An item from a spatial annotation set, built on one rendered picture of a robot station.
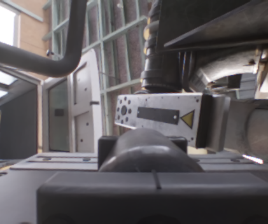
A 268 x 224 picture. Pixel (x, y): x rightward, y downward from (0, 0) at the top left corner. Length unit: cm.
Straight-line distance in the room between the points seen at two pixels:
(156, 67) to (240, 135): 25
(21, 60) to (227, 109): 36
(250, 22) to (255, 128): 15
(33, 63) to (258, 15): 38
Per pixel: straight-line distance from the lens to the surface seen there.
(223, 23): 29
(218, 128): 25
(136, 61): 311
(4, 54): 37
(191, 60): 37
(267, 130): 28
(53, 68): 41
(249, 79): 570
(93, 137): 172
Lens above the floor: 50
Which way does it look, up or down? 56 degrees up
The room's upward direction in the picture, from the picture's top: 99 degrees clockwise
